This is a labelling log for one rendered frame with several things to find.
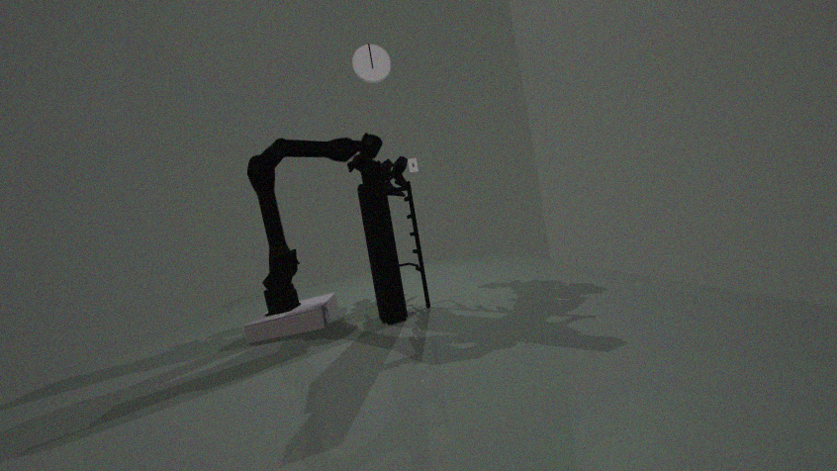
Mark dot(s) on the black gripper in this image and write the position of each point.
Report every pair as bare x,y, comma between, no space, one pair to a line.
399,167

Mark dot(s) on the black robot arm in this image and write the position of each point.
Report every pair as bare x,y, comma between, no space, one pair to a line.
281,296

